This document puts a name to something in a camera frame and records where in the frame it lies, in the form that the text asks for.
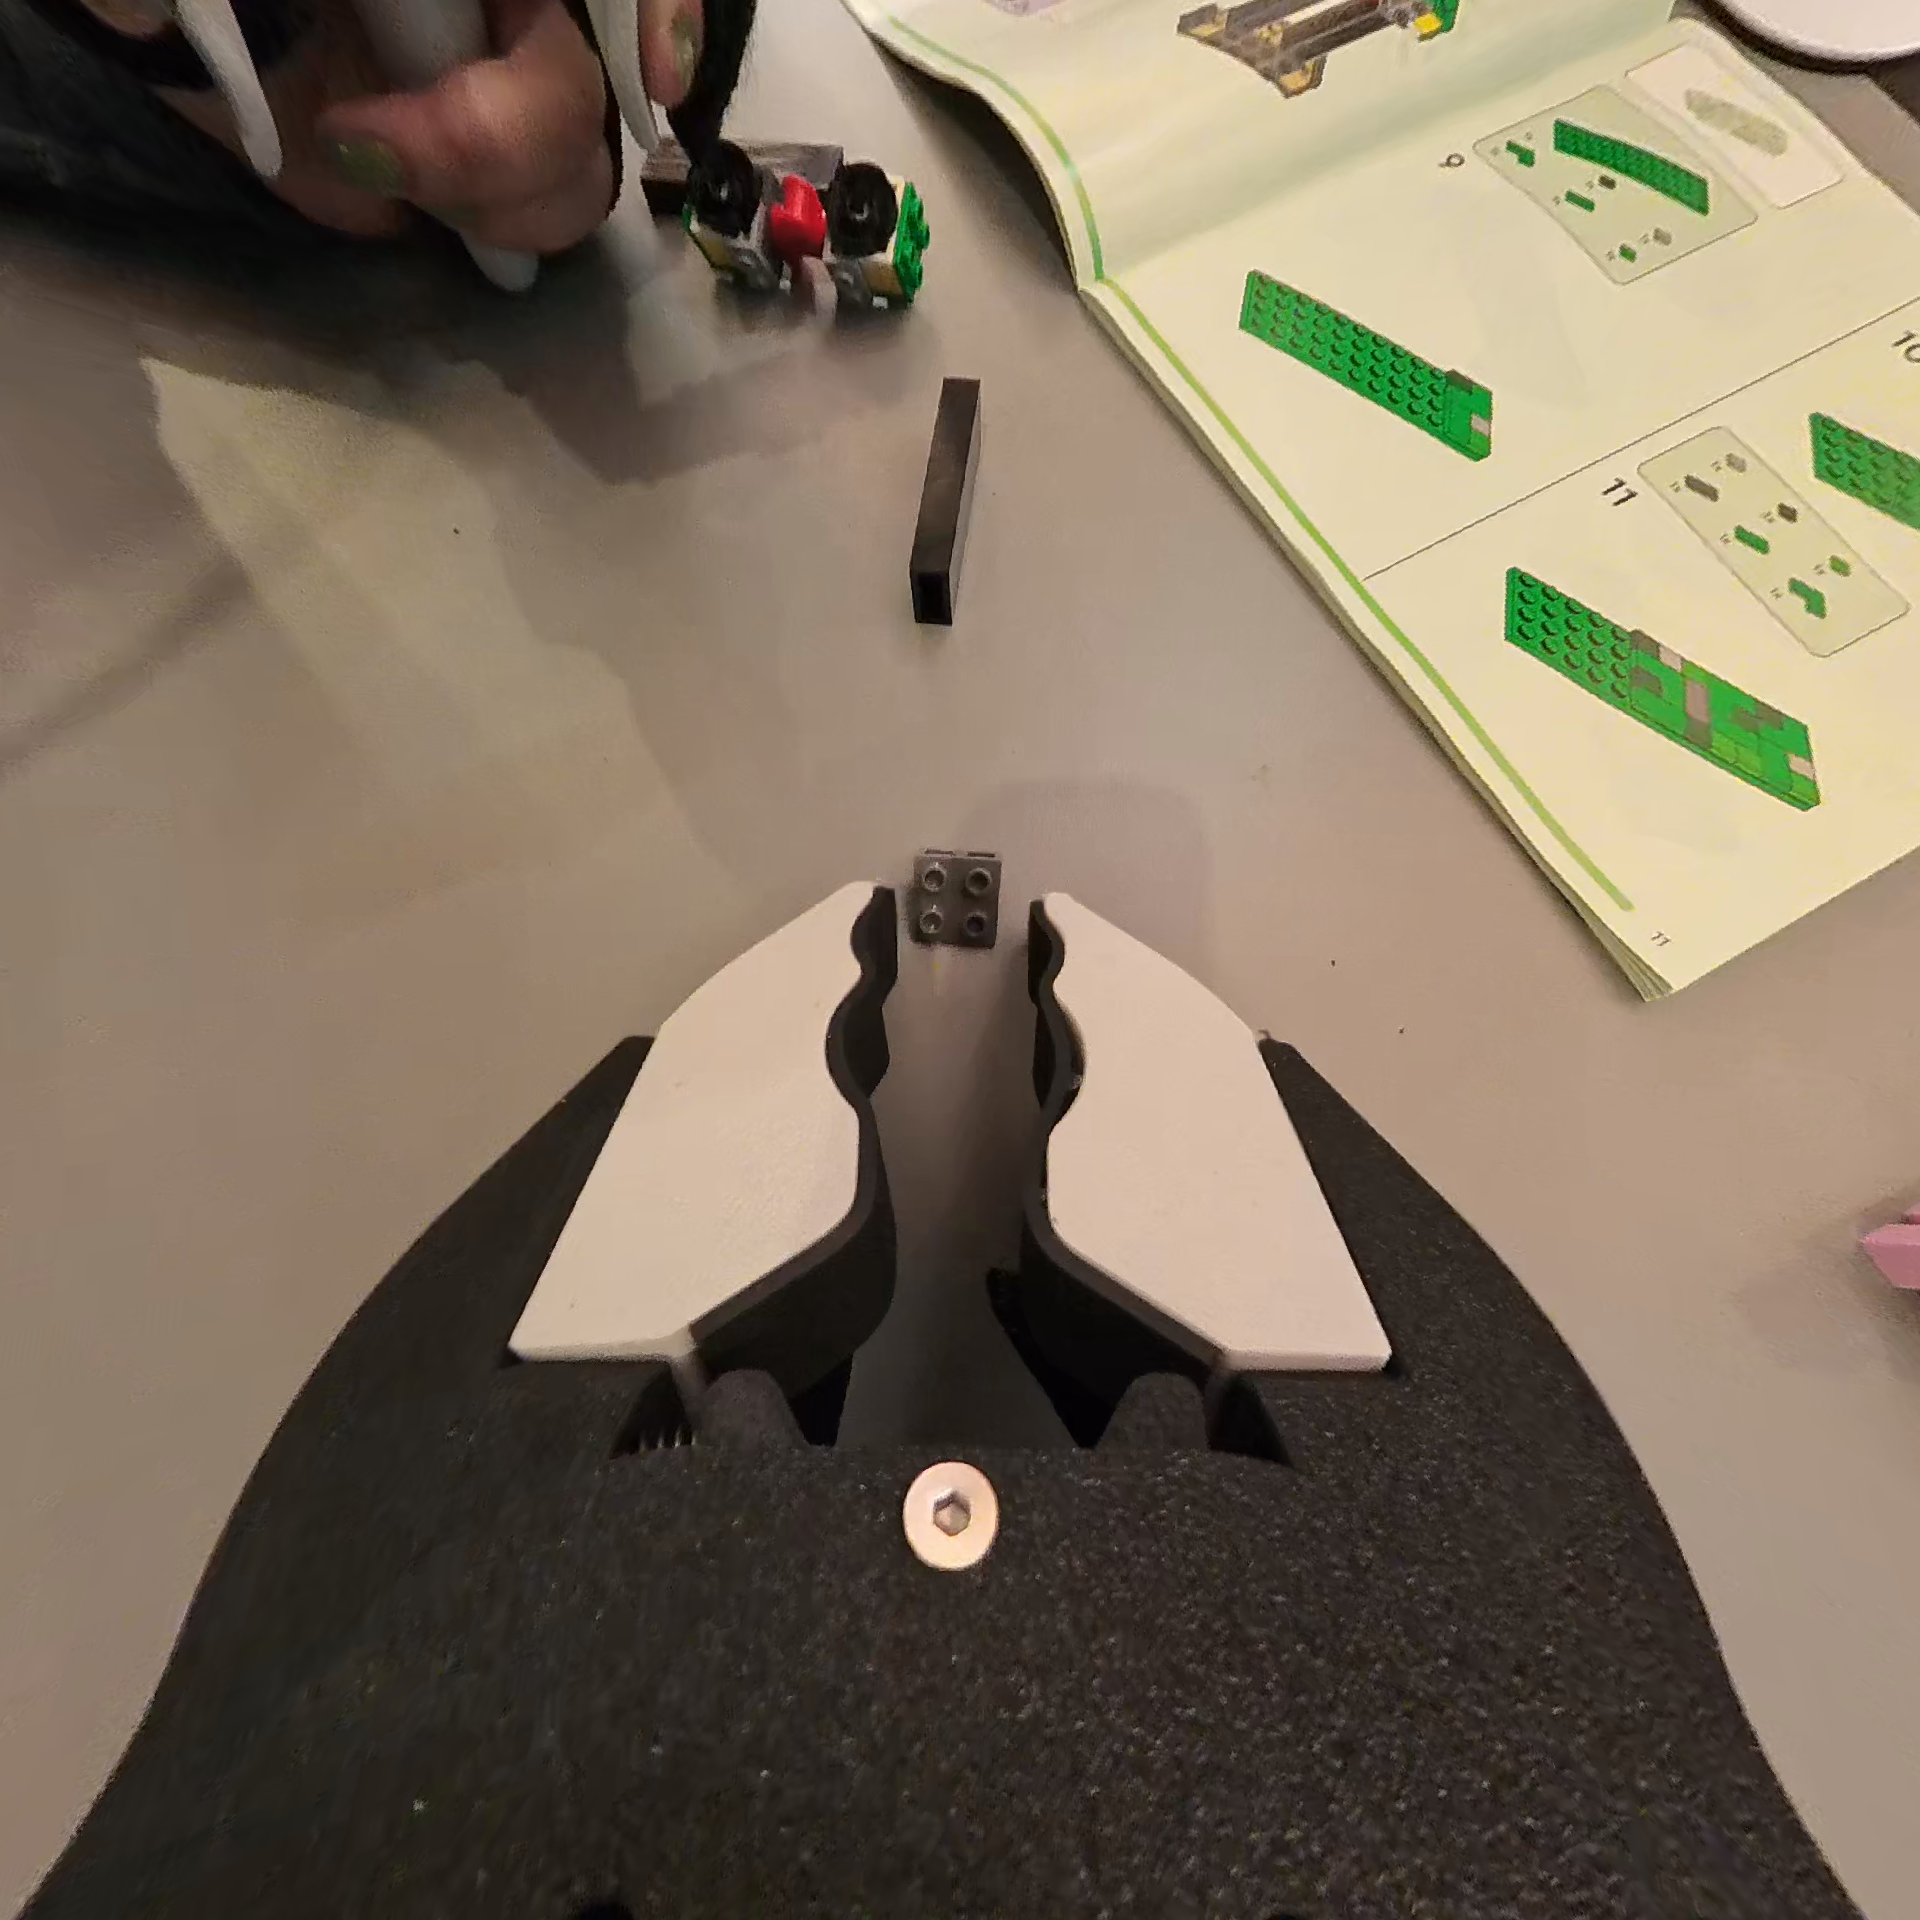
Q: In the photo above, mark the open instruction booklet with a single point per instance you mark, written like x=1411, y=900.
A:
x=1349, y=449

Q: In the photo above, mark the grey desk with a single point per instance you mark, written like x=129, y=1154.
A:
x=450, y=748

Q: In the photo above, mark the long black brick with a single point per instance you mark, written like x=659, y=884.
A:
x=945, y=513
x=780, y=159

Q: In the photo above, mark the pink brick figure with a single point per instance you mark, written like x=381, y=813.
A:
x=1893, y=1249

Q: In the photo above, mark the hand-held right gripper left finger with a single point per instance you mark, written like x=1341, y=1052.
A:
x=722, y=1169

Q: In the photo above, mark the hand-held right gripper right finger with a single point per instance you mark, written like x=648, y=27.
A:
x=1201, y=1182

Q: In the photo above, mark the person's left hand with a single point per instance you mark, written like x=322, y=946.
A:
x=480, y=151

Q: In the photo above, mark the person's left forearm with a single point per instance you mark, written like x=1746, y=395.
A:
x=75, y=134

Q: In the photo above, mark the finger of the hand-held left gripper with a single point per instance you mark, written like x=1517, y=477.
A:
x=621, y=66

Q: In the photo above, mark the small grey 2x2 plate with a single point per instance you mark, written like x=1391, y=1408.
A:
x=955, y=904

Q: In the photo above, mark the brick car model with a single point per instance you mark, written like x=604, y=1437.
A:
x=803, y=225

